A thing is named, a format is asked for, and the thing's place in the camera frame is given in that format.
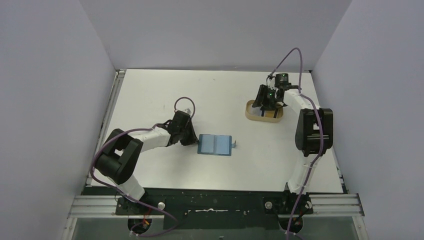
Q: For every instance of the aluminium rail frame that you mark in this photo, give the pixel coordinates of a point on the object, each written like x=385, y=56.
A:
x=263, y=160

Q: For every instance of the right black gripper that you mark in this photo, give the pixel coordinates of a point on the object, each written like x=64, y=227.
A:
x=268, y=100

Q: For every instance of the yellow credit card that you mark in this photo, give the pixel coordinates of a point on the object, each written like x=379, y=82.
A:
x=274, y=114

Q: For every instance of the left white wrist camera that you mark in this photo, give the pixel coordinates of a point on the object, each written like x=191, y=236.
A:
x=187, y=111

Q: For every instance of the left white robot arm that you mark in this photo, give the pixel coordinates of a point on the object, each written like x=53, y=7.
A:
x=118, y=156

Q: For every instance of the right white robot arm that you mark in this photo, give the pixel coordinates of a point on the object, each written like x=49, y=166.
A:
x=314, y=128

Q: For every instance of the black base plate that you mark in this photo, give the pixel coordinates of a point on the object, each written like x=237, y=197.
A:
x=211, y=209

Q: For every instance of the blue leather card holder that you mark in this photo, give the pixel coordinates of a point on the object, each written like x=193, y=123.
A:
x=216, y=145

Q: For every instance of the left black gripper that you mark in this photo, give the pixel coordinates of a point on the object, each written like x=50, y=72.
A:
x=192, y=140

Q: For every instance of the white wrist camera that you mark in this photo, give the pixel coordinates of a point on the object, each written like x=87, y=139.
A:
x=187, y=111
x=271, y=82

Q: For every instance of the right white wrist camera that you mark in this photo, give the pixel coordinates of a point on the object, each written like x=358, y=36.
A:
x=271, y=82

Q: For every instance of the beige oval tray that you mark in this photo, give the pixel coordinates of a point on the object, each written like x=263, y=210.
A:
x=255, y=113

